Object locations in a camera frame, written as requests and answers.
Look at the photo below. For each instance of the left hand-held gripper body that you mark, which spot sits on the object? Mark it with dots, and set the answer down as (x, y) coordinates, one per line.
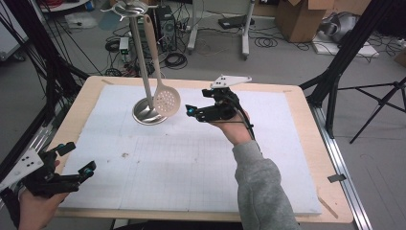
(48, 183)

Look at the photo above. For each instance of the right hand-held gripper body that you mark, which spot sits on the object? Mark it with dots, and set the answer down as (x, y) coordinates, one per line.
(220, 110)

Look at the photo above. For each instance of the beige slotted spoon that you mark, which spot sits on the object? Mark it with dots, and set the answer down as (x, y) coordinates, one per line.
(166, 102)

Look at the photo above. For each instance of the metal utensil stand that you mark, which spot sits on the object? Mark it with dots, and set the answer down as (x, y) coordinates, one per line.
(143, 111)

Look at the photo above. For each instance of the person's right hand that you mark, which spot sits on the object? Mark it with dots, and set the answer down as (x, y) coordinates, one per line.
(237, 131)

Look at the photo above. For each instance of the person's left hand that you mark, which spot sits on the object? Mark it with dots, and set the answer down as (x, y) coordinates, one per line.
(36, 212)

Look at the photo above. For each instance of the white grid mat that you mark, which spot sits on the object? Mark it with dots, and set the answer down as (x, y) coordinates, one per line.
(191, 166)

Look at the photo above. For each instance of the white stand leg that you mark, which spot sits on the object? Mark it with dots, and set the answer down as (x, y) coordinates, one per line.
(193, 32)
(246, 35)

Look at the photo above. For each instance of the black flat device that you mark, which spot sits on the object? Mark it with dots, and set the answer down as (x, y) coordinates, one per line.
(234, 21)

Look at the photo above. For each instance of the black computer tower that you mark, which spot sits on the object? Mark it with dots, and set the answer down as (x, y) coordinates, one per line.
(166, 28)

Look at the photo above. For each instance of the small white box device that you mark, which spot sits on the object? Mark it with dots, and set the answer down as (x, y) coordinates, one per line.
(124, 44)

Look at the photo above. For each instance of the person's dark trousers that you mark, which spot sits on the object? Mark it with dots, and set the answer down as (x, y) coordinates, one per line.
(178, 226)

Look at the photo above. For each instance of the cardboard box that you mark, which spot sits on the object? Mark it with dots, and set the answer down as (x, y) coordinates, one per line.
(300, 22)

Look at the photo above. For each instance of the white flat board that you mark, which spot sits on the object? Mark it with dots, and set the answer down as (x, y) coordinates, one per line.
(335, 49)

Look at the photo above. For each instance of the grey tape piece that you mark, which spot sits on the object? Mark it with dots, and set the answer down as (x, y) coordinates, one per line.
(336, 178)

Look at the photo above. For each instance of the tan tape strip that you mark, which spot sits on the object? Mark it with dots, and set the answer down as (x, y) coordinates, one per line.
(328, 207)

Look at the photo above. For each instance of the grey bag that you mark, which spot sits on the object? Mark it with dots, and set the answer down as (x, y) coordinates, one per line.
(343, 27)

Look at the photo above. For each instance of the black tripod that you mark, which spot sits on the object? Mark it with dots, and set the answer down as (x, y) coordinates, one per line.
(383, 99)

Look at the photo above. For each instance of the aluminium rail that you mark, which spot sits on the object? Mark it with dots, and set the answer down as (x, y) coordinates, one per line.
(36, 140)
(344, 179)

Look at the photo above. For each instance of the black frame post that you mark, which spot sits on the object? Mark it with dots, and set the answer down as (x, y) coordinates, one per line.
(41, 41)
(351, 44)

